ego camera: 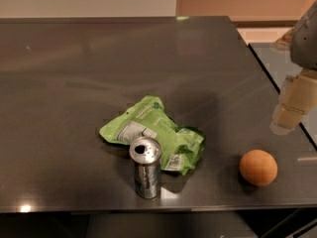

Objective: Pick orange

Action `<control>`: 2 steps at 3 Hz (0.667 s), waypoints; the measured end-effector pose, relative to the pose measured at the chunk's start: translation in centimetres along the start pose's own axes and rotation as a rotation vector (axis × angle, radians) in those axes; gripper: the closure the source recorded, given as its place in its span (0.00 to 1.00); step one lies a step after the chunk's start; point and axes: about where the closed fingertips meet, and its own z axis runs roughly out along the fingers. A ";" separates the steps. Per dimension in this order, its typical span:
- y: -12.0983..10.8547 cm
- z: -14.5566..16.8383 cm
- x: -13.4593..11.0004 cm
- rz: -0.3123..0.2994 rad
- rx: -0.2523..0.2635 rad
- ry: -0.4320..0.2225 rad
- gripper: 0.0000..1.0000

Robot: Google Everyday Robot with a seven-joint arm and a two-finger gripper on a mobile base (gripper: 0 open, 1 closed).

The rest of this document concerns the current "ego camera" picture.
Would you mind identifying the silver open soda can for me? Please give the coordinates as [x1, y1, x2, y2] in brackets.
[129, 137, 161, 199]

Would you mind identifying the orange fruit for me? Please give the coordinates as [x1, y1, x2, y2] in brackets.
[239, 150, 278, 186]

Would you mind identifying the grey side table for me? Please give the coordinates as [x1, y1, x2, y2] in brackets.
[249, 43, 317, 147]

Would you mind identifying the crumpled green snack bag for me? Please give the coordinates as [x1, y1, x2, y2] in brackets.
[99, 95, 205, 176]

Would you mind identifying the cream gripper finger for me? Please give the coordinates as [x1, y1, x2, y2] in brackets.
[270, 68, 317, 135]
[272, 29, 293, 51]

